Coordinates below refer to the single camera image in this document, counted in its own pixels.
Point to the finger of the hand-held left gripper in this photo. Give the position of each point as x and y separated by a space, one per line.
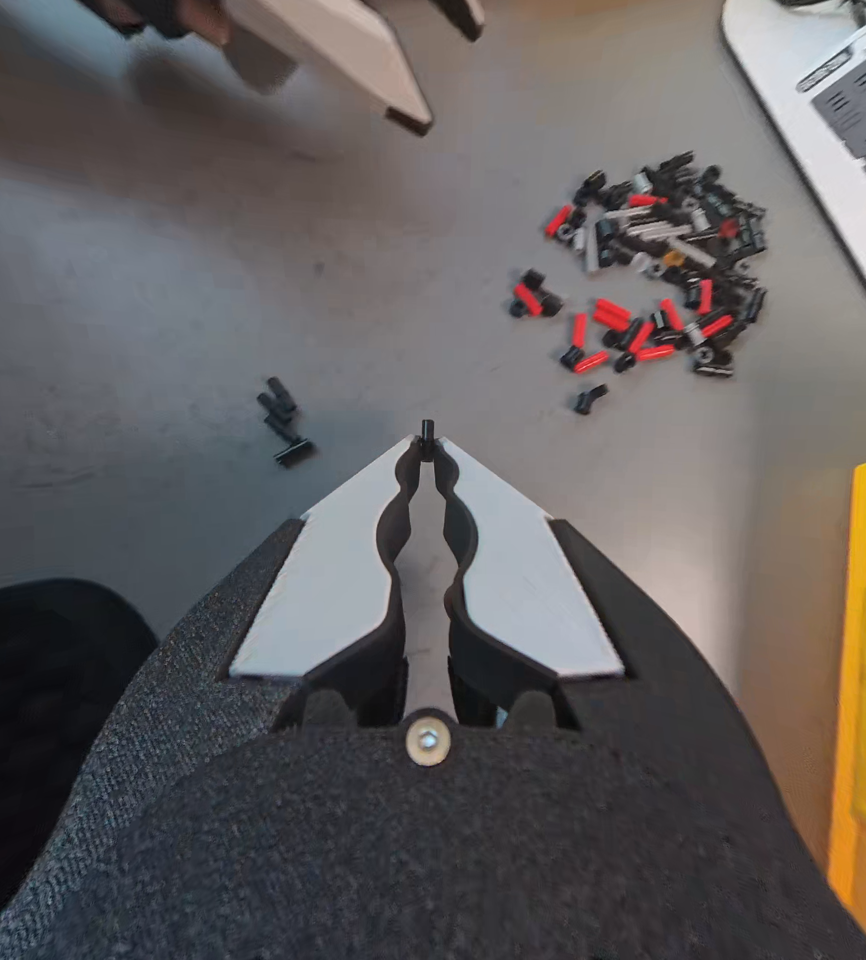
463 15
343 45

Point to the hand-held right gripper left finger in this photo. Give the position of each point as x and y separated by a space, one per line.
328 600

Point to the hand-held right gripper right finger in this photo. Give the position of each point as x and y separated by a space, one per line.
530 600

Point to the pile of small lego pins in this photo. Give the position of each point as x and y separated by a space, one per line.
665 247

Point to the person's left hand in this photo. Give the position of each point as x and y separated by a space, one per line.
208 19

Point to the white flat board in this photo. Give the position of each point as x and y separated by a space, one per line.
777 97

